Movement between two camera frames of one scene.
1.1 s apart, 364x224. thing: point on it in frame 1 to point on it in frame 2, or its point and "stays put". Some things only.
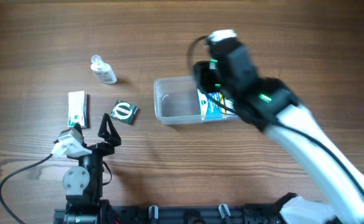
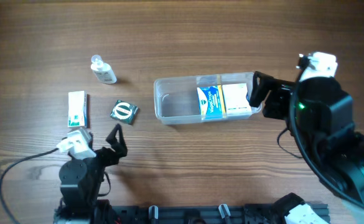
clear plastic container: [177, 102] stays put
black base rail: [185, 213] stays put
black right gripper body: [210, 77] to [279, 107]
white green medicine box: [77, 109] stays put
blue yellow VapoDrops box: [211, 106] stays put
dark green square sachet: [124, 112] stays put
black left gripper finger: [114, 138] to [120, 146]
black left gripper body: [96, 148] to [107, 152]
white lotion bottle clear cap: [102, 70] stays put
